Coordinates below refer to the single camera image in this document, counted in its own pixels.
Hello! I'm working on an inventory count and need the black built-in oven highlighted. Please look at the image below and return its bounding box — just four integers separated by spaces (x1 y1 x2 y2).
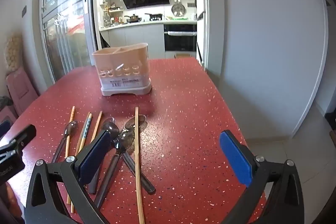
163 24 197 52

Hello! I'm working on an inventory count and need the round metal steamer rack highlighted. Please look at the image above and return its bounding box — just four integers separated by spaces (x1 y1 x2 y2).
171 3 186 17

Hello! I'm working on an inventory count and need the cooking pot with lid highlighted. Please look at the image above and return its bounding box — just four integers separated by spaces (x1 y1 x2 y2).
125 14 142 23

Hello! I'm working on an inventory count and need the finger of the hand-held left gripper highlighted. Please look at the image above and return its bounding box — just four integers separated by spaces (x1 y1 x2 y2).
0 124 37 163
0 120 13 136

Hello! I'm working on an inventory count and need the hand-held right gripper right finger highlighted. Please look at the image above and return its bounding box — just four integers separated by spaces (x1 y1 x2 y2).
219 130 306 224

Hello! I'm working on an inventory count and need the pink plastic stool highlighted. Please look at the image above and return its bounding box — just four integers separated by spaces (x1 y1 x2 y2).
0 106 19 123

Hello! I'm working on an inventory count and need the white spice rack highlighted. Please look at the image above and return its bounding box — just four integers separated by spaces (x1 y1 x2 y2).
101 0 124 28

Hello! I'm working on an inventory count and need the dark translucent spoon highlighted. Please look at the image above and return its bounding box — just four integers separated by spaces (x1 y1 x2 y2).
51 120 79 164
87 131 136 194
94 114 147 210
100 117 156 193

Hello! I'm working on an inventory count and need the grey kitchen cabinet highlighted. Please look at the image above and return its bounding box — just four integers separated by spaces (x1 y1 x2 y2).
100 23 164 59

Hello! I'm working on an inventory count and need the sliding glass door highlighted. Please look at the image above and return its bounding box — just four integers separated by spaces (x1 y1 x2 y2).
39 0 95 83

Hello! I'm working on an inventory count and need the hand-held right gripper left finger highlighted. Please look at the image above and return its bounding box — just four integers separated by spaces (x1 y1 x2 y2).
25 130 113 224

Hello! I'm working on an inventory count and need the patterned wooden chopstick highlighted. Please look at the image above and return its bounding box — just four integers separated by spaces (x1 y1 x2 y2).
75 113 93 156

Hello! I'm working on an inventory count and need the stack of pink stools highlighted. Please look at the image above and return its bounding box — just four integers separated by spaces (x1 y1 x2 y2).
7 68 40 117

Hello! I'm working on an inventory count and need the beige plastic utensil holder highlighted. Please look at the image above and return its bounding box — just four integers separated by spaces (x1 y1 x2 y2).
91 43 153 96

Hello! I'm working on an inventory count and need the black plastic bag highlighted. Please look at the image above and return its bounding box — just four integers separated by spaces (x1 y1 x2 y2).
0 95 13 109

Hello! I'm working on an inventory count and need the bag of yellow balls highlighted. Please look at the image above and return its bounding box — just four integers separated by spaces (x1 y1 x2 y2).
5 34 24 73

